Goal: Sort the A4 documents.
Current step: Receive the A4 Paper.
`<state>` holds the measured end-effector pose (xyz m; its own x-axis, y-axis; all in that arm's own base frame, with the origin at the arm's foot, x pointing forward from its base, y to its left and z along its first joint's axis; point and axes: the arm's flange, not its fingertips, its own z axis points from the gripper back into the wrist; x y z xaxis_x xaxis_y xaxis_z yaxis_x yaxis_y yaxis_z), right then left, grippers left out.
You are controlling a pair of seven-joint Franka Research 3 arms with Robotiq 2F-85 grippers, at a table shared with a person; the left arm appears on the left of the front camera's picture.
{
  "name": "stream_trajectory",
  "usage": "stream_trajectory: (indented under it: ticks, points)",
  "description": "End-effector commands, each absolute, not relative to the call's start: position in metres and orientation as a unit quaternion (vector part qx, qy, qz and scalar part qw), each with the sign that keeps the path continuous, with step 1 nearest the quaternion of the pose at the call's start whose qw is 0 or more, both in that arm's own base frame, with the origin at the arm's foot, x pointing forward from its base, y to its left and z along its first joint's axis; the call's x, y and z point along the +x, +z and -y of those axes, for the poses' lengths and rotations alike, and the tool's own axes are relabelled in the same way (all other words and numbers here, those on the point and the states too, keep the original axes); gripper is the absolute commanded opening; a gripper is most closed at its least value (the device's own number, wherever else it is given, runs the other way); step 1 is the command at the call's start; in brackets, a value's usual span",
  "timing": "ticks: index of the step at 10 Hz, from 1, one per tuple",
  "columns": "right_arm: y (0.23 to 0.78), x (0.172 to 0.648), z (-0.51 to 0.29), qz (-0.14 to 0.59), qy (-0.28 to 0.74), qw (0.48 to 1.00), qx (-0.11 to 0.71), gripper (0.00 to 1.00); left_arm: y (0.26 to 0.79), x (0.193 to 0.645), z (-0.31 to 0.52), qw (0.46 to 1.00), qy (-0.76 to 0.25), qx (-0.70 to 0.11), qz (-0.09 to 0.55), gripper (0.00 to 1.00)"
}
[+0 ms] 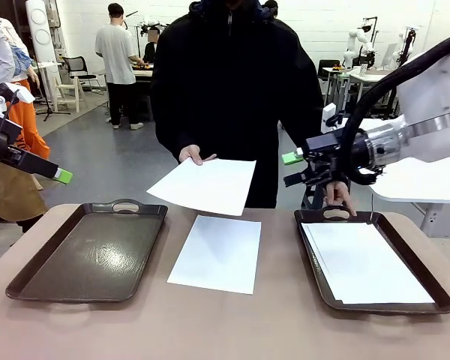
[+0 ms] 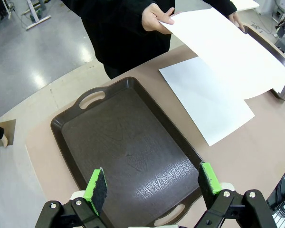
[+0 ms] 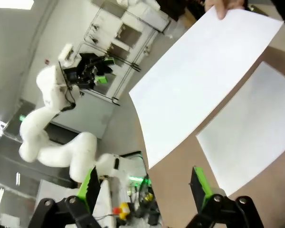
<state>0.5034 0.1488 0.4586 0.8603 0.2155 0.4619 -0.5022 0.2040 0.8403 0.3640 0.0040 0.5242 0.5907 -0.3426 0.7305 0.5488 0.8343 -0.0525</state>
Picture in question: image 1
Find wooden top work table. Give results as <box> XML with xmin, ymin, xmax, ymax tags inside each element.
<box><xmin>133</xmin><ymin>63</ymin><xmax>155</xmax><ymax>113</ymax></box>

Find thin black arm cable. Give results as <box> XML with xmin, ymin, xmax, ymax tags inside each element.
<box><xmin>0</xmin><ymin>97</ymin><xmax>20</xmax><ymax>155</ymax></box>

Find black floor stand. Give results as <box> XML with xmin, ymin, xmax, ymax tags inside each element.
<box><xmin>35</xmin><ymin>67</ymin><xmax>71</xmax><ymax>123</ymax></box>

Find mannequin with orange trousers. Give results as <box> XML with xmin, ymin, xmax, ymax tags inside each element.
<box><xmin>0</xmin><ymin>13</ymin><xmax>52</xmax><ymax>161</ymax></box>

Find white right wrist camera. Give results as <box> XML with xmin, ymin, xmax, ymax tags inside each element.
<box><xmin>321</xmin><ymin>103</ymin><xmax>347</xmax><ymax>135</ymax></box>

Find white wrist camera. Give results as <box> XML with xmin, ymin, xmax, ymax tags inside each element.
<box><xmin>321</xmin><ymin>103</ymin><xmax>347</xmax><ymax>135</ymax></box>
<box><xmin>0</xmin><ymin>82</ymin><xmax>36</xmax><ymax>107</ymax></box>

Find black braided cable hose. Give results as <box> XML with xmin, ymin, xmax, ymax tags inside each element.
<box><xmin>339</xmin><ymin>33</ymin><xmax>450</xmax><ymax>187</ymax></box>

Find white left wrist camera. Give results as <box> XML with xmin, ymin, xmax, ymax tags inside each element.
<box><xmin>0</xmin><ymin>82</ymin><xmax>36</xmax><ymax>107</ymax></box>

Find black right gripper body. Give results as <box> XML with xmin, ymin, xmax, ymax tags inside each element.
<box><xmin>303</xmin><ymin>130</ymin><xmax>356</xmax><ymax>187</ymax></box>

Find white background desk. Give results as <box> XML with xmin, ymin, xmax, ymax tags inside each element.
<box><xmin>346</xmin><ymin>69</ymin><xmax>402</xmax><ymax>118</ymax></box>

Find man in white t-shirt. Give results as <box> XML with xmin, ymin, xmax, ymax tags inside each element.
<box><xmin>94</xmin><ymin>2</ymin><xmax>146</xmax><ymax>131</ymax></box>

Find black tripod stand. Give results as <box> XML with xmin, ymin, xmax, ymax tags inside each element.
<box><xmin>401</xmin><ymin>26</ymin><xmax>417</xmax><ymax>67</ymax></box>

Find brown plastic tray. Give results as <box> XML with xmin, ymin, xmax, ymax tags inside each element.
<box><xmin>5</xmin><ymin>198</ymin><xmax>169</xmax><ymax>304</ymax></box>
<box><xmin>293</xmin><ymin>205</ymin><xmax>450</xmax><ymax>315</ymax></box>

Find person's right hand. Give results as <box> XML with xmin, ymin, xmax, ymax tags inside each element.
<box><xmin>178</xmin><ymin>144</ymin><xmax>218</xmax><ymax>167</ymax></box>

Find dark step stool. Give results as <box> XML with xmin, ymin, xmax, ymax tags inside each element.
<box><xmin>301</xmin><ymin>183</ymin><xmax>328</xmax><ymax>210</ymax></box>

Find person in black jacket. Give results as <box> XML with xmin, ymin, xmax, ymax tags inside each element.
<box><xmin>150</xmin><ymin>0</ymin><xmax>326</xmax><ymax>209</ymax></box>

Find person's left forearm black sleeve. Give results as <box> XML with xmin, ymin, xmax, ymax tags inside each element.
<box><xmin>280</xmin><ymin>108</ymin><xmax>327</xmax><ymax>151</ymax></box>

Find black mesh office chair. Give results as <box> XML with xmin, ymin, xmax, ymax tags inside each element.
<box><xmin>61</xmin><ymin>55</ymin><xmax>97</xmax><ymax>91</ymax></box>

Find seated person in background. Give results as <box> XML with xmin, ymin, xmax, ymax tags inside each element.
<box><xmin>142</xmin><ymin>28</ymin><xmax>161</xmax><ymax>65</ymax></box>

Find person's right forearm black sleeve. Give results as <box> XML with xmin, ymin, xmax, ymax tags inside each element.
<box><xmin>152</xmin><ymin>93</ymin><xmax>200</xmax><ymax>152</ymax></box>

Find large white table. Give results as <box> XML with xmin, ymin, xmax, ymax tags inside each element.
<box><xmin>352</xmin><ymin>116</ymin><xmax>450</xmax><ymax>239</ymax></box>

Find white tower air conditioner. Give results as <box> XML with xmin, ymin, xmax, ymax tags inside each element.
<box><xmin>25</xmin><ymin>0</ymin><xmax>61</xmax><ymax>65</ymax></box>

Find person's left hand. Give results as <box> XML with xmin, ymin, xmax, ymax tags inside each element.
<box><xmin>324</xmin><ymin>179</ymin><xmax>358</xmax><ymax>218</ymax></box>

